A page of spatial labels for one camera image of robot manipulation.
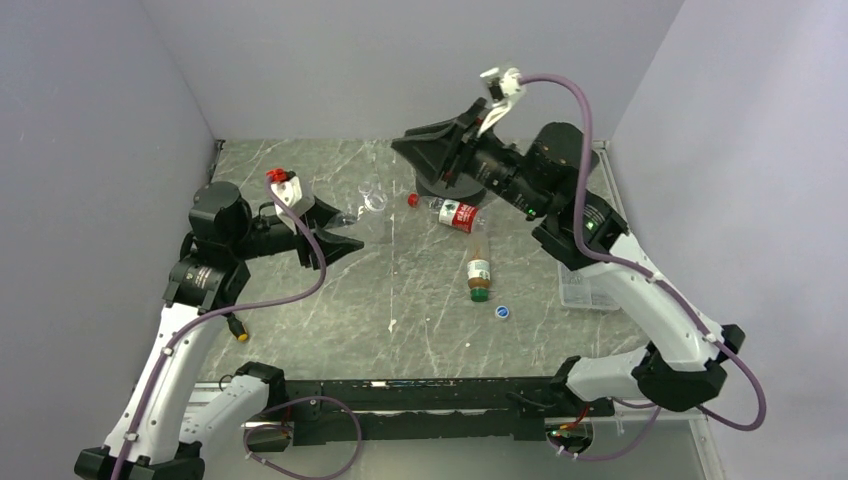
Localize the black base frame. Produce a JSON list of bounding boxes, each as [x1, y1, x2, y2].
[[218, 362, 614, 451]]

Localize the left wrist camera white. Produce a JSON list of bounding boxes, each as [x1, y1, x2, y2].
[[266, 168, 315, 219]]

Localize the clear bottle white cap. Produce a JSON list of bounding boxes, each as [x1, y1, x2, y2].
[[330, 182, 388, 230]]

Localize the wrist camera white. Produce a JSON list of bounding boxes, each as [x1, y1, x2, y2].
[[478, 65, 525, 137], [266, 168, 315, 219]]

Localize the black round disc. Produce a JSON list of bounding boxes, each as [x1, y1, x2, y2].
[[414, 169, 487, 205]]

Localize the brown bottle green cap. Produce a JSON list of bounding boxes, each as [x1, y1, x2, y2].
[[466, 228, 492, 303]]

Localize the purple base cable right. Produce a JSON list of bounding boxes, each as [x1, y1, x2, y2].
[[547, 390, 670, 463]]

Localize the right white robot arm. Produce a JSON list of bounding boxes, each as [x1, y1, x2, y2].
[[391, 99, 745, 415]]

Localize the aluminium rail right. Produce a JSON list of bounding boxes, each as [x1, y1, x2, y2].
[[593, 140, 708, 423]]

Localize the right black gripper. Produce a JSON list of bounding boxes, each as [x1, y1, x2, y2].
[[393, 97, 549, 218]]

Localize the clear bottle red label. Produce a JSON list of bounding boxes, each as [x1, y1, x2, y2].
[[407, 193, 487, 234]]

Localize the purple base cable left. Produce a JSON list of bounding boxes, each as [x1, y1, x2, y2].
[[242, 394, 363, 480]]

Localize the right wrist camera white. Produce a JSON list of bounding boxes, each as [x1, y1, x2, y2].
[[478, 65, 525, 137]]

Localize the black yellow screwdriver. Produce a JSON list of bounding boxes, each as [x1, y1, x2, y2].
[[226, 314, 249, 343]]

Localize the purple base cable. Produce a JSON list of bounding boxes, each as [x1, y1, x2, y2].
[[242, 394, 363, 480], [547, 390, 670, 463]]

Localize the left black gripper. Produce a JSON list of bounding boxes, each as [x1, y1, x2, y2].
[[229, 194, 363, 269]]

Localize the clear plastic tray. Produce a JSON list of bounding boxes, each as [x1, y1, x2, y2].
[[558, 264, 620, 311]]

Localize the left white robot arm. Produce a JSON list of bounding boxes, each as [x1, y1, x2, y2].
[[74, 171, 363, 479]]

